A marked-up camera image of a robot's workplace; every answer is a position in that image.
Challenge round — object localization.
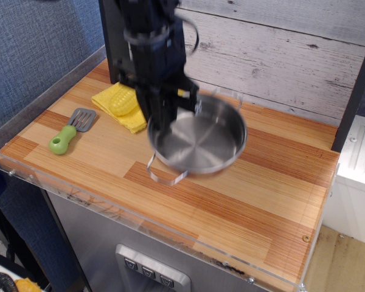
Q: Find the silver dispenser button panel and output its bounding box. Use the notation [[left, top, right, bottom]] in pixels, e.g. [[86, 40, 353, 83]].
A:
[[115, 244, 192, 291]]

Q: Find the black frame post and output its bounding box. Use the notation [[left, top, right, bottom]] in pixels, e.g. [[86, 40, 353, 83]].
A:
[[331, 56, 365, 153], [99, 0, 134, 84]]

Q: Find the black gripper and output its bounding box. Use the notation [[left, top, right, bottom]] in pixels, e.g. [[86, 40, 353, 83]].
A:
[[120, 23, 198, 131]]

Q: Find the stainless steel pot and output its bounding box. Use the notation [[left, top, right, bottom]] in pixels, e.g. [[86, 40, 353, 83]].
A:
[[147, 91, 248, 186]]

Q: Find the black right frame post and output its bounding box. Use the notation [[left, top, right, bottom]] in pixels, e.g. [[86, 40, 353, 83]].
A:
[[331, 56, 365, 153]]

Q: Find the yellow toy corn cob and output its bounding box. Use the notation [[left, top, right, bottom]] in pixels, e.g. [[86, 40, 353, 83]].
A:
[[109, 86, 138, 116]]

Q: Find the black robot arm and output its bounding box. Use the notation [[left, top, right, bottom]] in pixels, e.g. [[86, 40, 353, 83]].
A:
[[118, 1, 201, 131]]

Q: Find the black braided cable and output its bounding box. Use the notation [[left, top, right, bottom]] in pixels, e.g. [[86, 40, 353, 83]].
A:
[[0, 271, 18, 292]]

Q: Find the clear acrylic table guard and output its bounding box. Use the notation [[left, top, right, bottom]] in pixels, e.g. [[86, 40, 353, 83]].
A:
[[0, 48, 339, 291]]

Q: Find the black left frame post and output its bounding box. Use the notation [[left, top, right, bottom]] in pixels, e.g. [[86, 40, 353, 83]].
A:
[[99, 0, 134, 84]]

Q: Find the white side cabinet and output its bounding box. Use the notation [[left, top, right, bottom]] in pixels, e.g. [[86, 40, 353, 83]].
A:
[[322, 116, 365, 243]]

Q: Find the yellow folded cloth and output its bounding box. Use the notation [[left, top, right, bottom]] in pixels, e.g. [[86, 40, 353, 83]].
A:
[[91, 83, 147, 134]]

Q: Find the green handled grey spatula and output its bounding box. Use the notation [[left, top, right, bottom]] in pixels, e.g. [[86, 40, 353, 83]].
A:
[[49, 108, 97, 155]]

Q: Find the stainless steel cabinet front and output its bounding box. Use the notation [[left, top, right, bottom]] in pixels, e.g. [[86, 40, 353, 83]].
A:
[[47, 190, 274, 292]]

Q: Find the yellow object bottom left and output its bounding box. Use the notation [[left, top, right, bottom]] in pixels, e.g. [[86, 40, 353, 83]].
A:
[[15, 278, 42, 292]]

